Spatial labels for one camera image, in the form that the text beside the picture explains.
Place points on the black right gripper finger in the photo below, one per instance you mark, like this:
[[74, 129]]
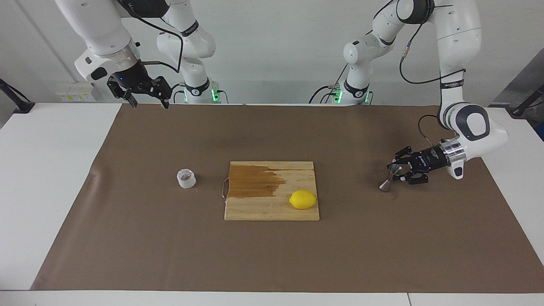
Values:
[[163, 89], [119, 88]]

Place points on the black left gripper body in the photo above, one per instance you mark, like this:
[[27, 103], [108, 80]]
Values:
[[432, 160]]

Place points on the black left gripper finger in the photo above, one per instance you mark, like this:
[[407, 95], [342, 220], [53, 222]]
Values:
[[410, 154], [418, 178]]

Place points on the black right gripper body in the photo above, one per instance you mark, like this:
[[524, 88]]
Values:
[[132, 77]]

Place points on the steel double jigger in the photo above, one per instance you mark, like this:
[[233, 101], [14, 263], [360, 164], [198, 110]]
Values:
[[386, 185]]

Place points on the clear plastic cup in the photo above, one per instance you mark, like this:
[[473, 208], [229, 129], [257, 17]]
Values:
[[186, 179]]

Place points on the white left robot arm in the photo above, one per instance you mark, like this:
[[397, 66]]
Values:
[[459, 42]]

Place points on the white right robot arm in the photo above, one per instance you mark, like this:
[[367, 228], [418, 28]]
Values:
[[102, 29]]

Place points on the black clamp stand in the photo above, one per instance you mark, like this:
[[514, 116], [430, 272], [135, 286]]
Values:
[[21, 106], [520, 111]]

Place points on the blue object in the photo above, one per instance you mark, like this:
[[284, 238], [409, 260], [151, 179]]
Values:
[[541, 131]]

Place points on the yellow lemon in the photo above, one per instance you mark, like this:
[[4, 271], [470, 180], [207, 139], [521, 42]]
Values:
[[303, 199]]

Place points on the wooden cutting board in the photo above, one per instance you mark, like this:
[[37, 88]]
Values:
[[263, 208]]

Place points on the brown paper table mat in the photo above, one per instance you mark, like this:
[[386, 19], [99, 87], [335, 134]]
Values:
[[272, 255]]

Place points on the white wall socket box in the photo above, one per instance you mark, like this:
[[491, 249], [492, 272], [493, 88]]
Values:
[[76, 91]]

